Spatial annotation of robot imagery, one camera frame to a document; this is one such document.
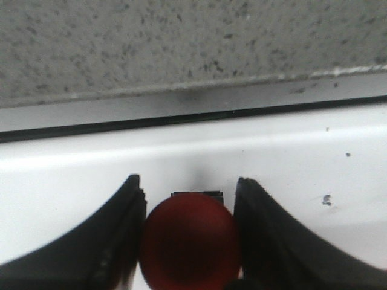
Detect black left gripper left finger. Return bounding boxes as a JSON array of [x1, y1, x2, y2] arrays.
[[1, 174, 146, 289]]

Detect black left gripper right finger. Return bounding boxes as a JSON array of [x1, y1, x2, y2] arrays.
[[233, 178, 386, 289]]

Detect red mushroom push button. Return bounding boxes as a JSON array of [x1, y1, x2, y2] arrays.
[[139, 192, 241, 289]]

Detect grey speckled stone counter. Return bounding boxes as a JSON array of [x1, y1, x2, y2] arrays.
[[1, 1, 386, 131]]

